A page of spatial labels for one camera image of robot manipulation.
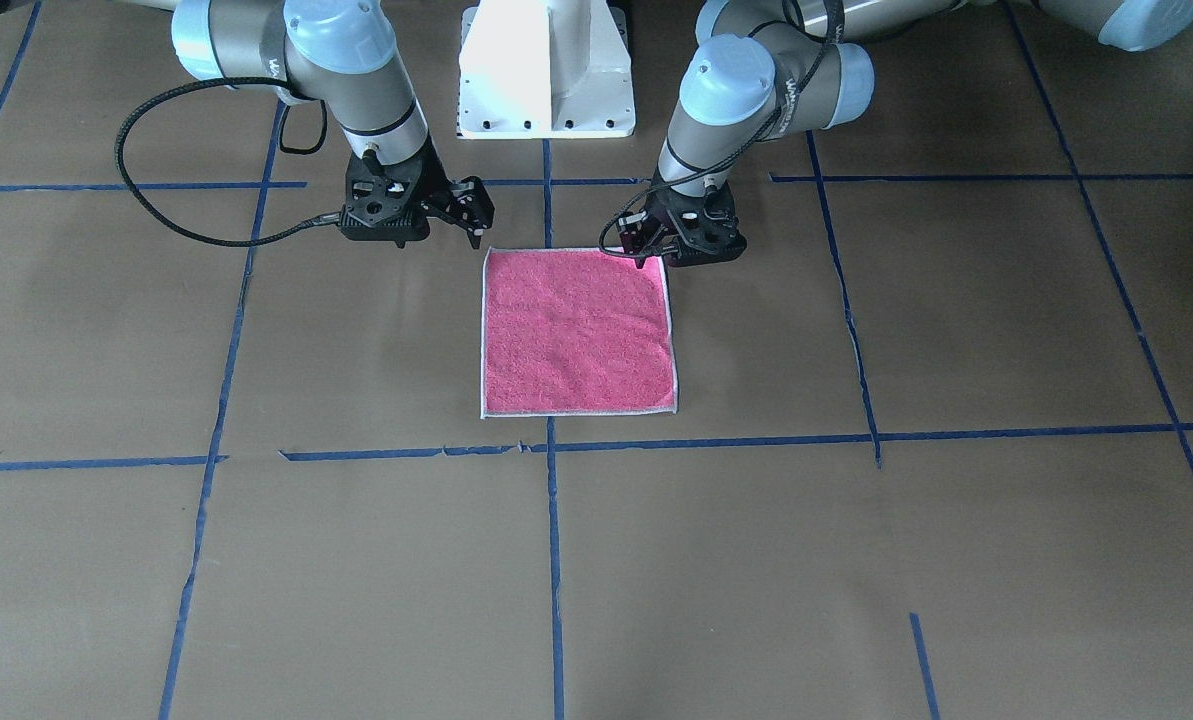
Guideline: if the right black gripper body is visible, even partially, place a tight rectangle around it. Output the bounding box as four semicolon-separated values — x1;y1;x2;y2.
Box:
341;150;449;243

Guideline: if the pink towel white edge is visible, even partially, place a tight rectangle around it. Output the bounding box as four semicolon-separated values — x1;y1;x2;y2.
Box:
480;249;679;418

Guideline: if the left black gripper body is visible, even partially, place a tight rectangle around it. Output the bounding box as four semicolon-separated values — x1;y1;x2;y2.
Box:
645;184;747;266

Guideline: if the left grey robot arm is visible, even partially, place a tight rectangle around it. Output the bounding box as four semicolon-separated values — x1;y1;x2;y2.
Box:
605;1;960;266

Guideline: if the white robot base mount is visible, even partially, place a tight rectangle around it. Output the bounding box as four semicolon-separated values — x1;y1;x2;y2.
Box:
456;1;637;139

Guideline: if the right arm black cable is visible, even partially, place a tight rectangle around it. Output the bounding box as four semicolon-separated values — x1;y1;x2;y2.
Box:
115;77;350;248

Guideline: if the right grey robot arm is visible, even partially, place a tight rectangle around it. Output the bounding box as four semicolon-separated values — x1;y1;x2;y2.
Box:
171;1;494;249

